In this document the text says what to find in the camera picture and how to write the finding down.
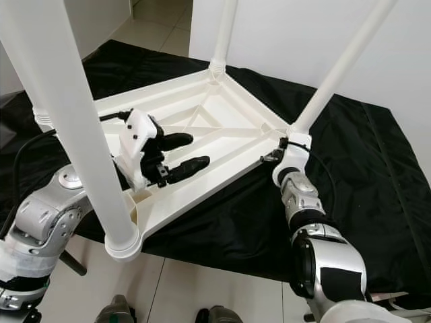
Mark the grey left robot foot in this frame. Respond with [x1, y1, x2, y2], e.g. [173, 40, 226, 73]
[94, 294, 134, 323]

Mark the pink seat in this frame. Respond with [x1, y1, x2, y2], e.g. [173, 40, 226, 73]
[367, 292, 413, 303]

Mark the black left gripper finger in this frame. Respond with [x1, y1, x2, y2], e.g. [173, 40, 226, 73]
[158, 133, 195, 153]
[165, 156, 211, 186]

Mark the black metal table leg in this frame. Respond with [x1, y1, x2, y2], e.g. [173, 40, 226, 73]
[61, 250, 88, 277]

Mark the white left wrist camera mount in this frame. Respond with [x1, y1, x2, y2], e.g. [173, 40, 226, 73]
[120, 110, 162, 196]

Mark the grey robot foot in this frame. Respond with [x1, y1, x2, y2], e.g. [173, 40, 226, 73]
[195, 306, 243, 323]
[94, 294, 134, 323]

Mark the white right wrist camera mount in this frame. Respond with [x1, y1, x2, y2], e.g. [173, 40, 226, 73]
[273, 133, 312, 186]

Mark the white plastic children table top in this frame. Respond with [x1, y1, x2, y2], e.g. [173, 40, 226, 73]
[34, 67, 294, 263]

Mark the white plastic table leg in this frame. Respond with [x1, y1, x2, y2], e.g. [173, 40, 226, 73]
[32, 101, 53, 132]
[288, 0, 398, 135]
[207, 0, 240, 76]
[0, 0, 143, 263]

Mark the grey right robot foot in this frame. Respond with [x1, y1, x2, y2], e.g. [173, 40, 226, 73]
[195, 306, 243, 323]

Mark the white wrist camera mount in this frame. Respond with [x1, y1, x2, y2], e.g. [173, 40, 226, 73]
[273, 133, 312, 186]
[120, 110, 162, 196]

